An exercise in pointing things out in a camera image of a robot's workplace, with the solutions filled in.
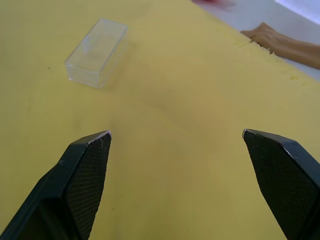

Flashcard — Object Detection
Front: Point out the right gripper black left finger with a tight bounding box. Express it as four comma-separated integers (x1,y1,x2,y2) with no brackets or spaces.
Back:
0,129,113,240

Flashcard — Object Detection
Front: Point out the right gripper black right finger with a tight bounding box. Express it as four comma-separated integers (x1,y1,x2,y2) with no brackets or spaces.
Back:
241,128,320,240

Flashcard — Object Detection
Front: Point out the clear plastic fuse box cover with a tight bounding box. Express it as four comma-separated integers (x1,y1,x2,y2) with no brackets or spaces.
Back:
64,17,129,89

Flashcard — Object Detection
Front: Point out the yellow foam mat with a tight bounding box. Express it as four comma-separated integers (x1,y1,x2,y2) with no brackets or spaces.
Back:
0,0,320,240

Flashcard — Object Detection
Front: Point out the pink star plush toy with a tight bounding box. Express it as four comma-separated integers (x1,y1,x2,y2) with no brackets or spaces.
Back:
192,0,237,11

